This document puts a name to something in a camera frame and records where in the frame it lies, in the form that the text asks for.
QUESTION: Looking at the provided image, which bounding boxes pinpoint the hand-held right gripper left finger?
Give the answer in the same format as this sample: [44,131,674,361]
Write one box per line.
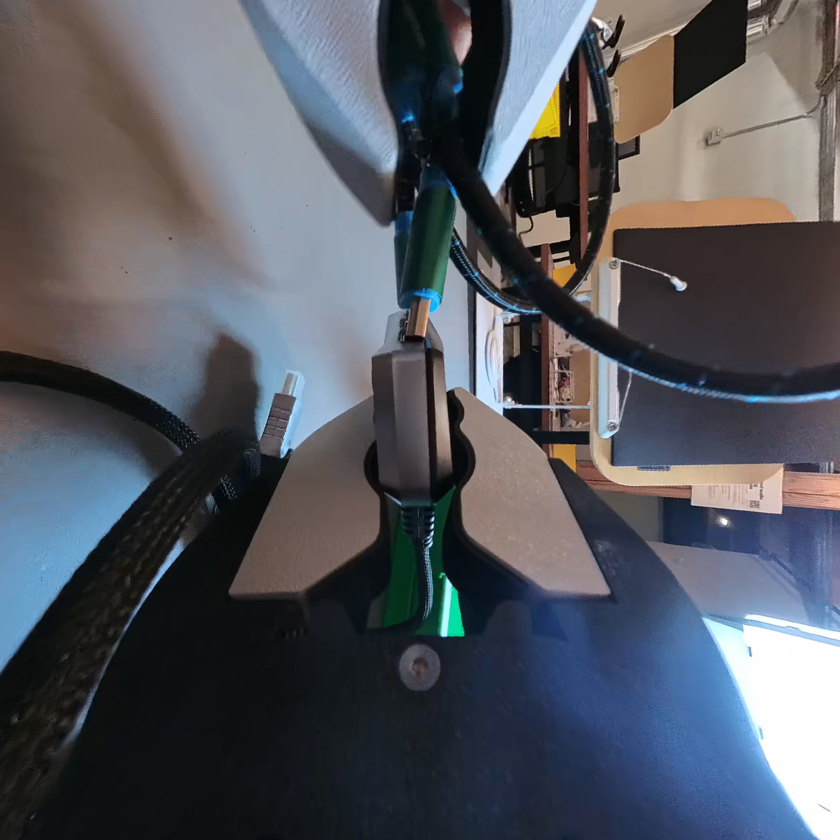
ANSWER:
[228,397,387,599]

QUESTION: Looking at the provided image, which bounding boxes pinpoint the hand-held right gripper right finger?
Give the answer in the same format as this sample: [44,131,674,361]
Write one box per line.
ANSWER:
[449,386,613,599]

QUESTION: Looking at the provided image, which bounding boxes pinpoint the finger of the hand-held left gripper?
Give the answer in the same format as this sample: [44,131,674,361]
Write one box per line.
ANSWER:
[239,0,404,227]
[472,0,598,196]

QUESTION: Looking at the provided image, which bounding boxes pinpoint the green plastic bin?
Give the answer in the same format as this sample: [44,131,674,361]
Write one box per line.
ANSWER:
[381,489,467,637]

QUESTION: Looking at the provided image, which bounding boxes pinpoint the black silver adapter hub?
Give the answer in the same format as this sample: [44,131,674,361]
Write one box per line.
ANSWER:
[371,311,457,506]

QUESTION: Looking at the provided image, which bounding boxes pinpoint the black braided hdmi cable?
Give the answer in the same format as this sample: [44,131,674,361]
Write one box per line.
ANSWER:
[377,0,840,403]

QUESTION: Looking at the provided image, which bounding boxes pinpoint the person's left hand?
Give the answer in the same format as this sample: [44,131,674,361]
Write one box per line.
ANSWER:
[440,0,475,64]

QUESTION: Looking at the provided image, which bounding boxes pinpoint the wooden chair black backrest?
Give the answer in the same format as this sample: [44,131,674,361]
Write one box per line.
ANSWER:
[613,0,749,142]

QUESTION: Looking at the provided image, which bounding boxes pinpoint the white paper notice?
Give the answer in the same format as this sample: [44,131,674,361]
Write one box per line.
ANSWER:
[691,467,785,514]

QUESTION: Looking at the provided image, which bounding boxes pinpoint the white metal stand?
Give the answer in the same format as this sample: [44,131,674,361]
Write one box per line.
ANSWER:
[474,258,689,439]

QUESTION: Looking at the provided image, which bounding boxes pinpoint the bright white light panel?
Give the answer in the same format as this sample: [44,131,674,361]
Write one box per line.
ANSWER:
[702,613,840,840]

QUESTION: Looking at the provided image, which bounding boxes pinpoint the black braided silver-plug cable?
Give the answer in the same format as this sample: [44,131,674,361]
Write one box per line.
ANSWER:
[0,351,307,840]

